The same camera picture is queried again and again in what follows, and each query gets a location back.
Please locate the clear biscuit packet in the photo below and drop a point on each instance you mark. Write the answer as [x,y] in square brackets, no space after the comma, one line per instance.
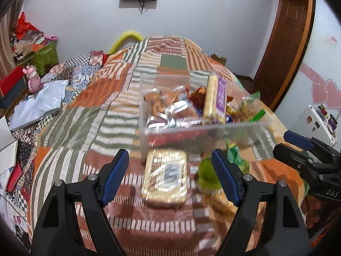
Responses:
[165,176]

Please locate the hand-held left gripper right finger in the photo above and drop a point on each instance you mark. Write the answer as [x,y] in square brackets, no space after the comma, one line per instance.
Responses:
[226,178]

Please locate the white appliance with stickers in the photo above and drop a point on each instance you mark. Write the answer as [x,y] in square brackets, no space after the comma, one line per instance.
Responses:
[311,120]

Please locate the wooden door frame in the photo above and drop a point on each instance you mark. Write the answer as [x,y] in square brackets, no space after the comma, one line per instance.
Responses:
[311,10]

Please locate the clear plastic container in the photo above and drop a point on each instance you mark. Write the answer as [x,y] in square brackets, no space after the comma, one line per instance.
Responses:
[186,134]

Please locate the white paper sheet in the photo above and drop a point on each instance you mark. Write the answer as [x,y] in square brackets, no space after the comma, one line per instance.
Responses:
[6,152]

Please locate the clear green noodle bag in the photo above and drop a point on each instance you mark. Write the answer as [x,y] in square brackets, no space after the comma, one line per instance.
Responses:
[247,106]

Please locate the purple label cracker packet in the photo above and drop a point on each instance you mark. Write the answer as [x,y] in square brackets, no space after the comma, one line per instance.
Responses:
[213,98]

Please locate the checkered patchwork quilt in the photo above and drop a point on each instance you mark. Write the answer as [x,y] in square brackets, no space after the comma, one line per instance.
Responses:
[80,66]

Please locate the green pea snack packet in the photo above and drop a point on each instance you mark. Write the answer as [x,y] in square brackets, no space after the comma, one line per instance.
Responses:
[258,115]

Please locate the pink heart wall sticker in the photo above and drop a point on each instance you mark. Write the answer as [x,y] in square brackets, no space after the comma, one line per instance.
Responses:
[325,93]

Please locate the striped patchwork blanket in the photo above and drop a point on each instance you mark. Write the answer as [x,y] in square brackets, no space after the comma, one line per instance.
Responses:
[106,106]

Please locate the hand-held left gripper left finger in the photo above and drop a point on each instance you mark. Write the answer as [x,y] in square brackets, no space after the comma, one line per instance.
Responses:
[114,177]

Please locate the dark blue box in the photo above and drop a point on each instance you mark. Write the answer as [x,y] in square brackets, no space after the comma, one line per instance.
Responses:
[10,101]

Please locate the blue snack bag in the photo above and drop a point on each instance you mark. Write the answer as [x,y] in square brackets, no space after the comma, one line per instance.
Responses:
[228,117]

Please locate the light blue cloth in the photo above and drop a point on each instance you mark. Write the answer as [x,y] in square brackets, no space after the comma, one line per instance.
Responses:
[40,104]

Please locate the red snack bag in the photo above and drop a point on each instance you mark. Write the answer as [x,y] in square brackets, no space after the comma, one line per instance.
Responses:
[195,94]

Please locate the red book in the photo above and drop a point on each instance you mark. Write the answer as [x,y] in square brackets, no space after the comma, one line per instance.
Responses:
[14,177]

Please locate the green storage box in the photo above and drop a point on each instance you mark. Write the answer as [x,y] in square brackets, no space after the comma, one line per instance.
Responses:
[45,58]

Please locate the brown wooden door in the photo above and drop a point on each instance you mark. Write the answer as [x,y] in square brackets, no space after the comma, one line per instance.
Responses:
[285,45]

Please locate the striped brown curtain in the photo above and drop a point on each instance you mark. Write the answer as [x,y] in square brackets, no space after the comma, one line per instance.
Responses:
[6,32]

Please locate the pink toy figure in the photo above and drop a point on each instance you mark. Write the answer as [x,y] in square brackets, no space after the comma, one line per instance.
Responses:
[33,81]

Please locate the pile of printed papers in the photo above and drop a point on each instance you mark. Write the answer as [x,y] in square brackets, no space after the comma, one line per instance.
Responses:
[26,45]

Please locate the yellow hoop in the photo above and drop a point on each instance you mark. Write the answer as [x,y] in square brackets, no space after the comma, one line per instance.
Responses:
[125,36]

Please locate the red box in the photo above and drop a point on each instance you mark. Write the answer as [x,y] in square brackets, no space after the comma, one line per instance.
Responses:
[12,81]

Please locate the red plastic bag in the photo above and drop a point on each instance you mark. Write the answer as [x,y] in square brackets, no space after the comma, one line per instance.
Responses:
[25,26]

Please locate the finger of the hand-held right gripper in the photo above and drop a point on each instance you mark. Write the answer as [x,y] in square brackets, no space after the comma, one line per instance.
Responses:
[290,154]
[298,139]

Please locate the pink plastic toy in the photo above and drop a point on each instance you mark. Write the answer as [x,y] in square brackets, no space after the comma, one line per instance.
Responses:
[50,37]

